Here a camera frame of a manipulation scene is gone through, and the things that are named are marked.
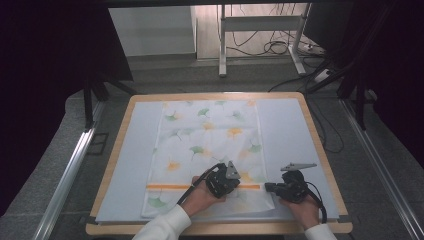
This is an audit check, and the person's left hand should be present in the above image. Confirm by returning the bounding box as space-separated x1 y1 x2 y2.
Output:
181 175 228 218

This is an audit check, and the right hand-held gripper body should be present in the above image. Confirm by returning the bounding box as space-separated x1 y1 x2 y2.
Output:
273 162 318 204

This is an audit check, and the person's right hand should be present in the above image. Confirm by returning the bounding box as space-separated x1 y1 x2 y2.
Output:
278 194 322 232

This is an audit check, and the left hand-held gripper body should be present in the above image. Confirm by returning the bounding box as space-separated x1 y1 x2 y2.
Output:
205 160 242 200

